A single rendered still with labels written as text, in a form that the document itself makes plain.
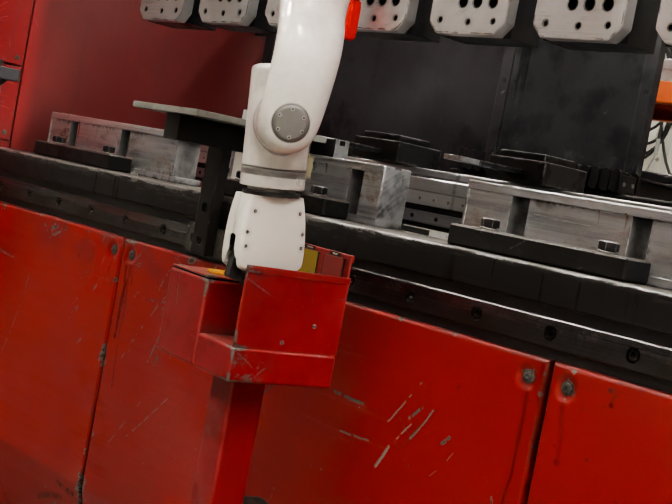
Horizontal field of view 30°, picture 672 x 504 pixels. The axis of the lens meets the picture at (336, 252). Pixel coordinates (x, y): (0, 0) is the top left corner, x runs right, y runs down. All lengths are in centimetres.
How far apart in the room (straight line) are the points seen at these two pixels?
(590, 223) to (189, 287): 54
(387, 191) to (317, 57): 47
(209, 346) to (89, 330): 73
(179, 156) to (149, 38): 63
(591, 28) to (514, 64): 81
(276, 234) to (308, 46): 25
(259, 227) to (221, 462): 32
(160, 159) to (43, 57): 51
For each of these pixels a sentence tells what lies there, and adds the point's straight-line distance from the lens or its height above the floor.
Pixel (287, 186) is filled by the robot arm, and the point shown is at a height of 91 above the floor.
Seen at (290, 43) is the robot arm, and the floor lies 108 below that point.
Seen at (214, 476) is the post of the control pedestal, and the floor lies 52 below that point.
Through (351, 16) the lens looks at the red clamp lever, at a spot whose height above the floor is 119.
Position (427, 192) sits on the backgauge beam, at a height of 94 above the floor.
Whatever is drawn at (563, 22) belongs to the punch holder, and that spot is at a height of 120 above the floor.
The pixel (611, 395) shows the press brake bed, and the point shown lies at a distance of 149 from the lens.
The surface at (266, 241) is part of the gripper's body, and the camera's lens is 160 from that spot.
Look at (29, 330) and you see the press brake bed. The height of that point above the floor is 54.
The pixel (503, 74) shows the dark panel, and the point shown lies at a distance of 252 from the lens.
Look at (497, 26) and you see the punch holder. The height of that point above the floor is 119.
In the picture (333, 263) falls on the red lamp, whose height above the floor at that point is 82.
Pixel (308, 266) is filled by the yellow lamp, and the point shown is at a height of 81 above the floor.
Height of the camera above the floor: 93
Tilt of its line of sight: 3 degrees down
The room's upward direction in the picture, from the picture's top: 11 degrees clockwise
